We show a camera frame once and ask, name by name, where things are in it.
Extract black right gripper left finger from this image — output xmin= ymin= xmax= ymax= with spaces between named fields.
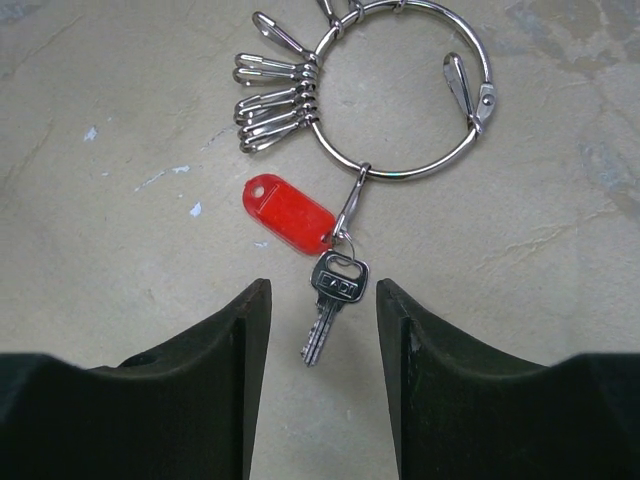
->
xmin=1 ymin=279 xmax=272 ymax=479

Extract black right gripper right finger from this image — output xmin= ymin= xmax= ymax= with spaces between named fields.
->
xmin=376 ymin=279 xmax=639 ymax=479

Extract silver key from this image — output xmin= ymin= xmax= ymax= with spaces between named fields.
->
xmin=301 ymin=249 xmax=369 ymax=367

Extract red plastic key tag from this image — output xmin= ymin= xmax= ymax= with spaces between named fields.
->
xmin=242 ymin=174 xmax=336 ymax=255

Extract large silver keyring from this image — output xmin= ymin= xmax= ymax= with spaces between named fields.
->
xmin=233 ymin=0 xmax=495 ymax=180

